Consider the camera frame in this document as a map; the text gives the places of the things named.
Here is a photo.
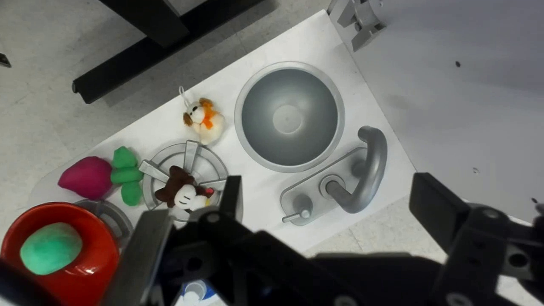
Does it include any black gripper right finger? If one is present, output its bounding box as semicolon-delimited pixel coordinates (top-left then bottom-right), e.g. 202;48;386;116
408;172;544;306

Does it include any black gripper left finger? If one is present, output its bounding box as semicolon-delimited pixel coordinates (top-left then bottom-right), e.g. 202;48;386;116
100;173;245;306

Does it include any grey toy faucet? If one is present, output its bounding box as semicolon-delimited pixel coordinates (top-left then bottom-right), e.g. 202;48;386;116
279;124;389;228

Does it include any grey toy stove burner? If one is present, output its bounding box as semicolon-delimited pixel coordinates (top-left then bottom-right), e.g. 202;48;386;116
75;197;134;245
138;139;231;223

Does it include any red bowl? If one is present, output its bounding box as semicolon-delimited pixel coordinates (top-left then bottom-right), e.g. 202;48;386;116
0;201;122;306

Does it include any blue bottle white cap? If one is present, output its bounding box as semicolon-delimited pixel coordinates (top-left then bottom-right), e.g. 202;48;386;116
175;277;228;306

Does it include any brown mouse plush toy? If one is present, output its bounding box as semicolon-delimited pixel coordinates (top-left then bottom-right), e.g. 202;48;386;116
153;165;217;214

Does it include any green ball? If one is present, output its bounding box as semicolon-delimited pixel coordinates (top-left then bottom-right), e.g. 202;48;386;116
19;221;85;277

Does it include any pink radish plush toy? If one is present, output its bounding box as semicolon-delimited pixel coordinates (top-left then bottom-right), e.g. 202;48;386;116
56;145;144;207

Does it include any orange white plush toy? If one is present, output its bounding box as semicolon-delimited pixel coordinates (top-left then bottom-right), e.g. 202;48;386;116
177;85;226;143

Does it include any white toy kitchen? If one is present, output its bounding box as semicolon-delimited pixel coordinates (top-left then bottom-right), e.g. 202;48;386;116
27;0;544;257

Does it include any grey toy sink bowl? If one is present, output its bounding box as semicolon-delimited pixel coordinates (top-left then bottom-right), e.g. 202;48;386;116
233;60;347;173

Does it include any black table base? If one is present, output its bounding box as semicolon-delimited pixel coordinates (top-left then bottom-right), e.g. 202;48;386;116
71;0;268;105

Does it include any grey toy door hinge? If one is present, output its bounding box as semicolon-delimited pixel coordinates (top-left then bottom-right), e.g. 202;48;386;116
326;0;387;53

